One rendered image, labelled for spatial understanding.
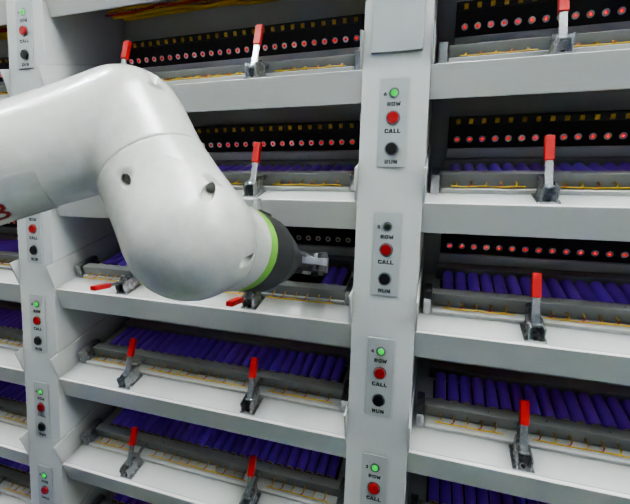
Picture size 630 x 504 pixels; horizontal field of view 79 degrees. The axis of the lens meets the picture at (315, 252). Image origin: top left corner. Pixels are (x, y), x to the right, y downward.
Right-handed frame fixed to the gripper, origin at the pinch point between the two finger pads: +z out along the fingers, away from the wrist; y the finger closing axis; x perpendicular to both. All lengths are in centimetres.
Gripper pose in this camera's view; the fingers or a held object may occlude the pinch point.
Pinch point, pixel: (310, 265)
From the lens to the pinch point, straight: 65.9
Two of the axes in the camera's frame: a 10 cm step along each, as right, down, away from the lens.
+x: -0.9, 9.9, -0.8
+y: -9.5, -0.6, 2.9
